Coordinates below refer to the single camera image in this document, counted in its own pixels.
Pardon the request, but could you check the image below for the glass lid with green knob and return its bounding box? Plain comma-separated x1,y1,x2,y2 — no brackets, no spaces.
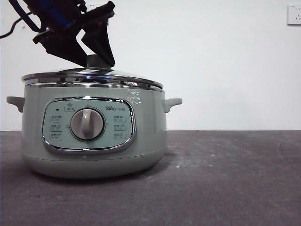
21,54,163,92

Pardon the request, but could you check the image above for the pale green electric cooking pot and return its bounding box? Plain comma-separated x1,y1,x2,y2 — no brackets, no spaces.
6,82,183,179

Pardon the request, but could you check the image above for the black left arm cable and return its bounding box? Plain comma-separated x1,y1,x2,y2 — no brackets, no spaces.
0,10,41,39

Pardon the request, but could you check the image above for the white wall socket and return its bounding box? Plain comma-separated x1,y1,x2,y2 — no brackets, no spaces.
286,4,301,26

